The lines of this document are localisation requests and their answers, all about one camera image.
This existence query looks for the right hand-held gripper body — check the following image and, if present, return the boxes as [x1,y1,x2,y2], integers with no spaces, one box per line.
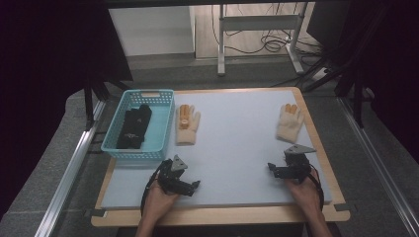
[282,143,317,184]

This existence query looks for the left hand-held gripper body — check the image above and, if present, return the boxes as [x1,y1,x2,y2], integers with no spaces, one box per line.
[156,154,190,196]

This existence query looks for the turquoise plastic basket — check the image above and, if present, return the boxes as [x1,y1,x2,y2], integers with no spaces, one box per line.
[100,88,176,161]

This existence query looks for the black glove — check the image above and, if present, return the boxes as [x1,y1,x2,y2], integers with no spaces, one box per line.
[137,104,153,141]
[115,109,146,150]

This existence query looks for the person's left hand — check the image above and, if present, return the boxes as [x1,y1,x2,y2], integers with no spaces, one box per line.
[143,181,182,220]

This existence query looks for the person's right hand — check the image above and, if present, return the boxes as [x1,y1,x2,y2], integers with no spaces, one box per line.
[285,169,324,216]

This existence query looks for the beige glove with orange fingertips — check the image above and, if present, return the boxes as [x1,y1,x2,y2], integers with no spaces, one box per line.
[276,103,305,144]

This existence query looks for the white foam mat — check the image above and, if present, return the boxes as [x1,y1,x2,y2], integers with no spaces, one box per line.
[100,89,333,209]

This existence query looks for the grey tape piece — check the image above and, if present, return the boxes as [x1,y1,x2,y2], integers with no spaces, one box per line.
[89,207,108,218]
[333,202,353,212]

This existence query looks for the black metal stand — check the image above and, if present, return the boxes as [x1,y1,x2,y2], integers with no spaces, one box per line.
[82,73,133,130]
[300,48,368,129]

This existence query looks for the white power strip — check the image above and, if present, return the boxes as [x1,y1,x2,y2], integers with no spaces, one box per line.
[311,66,330,83]

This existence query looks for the white cabinet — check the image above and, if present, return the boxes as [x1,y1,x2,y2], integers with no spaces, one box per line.
[108,5,196,57]

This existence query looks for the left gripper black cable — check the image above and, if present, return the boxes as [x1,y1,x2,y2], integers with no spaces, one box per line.
[139,161,166,218]

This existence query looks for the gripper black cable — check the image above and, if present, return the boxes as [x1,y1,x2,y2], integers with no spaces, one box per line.
[308,164,326,211]
[139,161,166,218]

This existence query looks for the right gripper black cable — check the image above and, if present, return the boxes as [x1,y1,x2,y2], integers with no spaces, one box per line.
[308,164,326,211]

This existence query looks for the beige glove with ring patch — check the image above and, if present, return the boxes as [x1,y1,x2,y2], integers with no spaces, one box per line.
[174,104,202,146]

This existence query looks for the aluminium rail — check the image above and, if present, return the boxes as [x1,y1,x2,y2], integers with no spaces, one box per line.
[34,99,107,237]
[338,96,419,231]

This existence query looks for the black floor cables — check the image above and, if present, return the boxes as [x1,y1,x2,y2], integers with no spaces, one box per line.
[210,2,325,56]

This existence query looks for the white metal desk frame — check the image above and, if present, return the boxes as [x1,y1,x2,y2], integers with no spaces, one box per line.
[216,2,309,77]

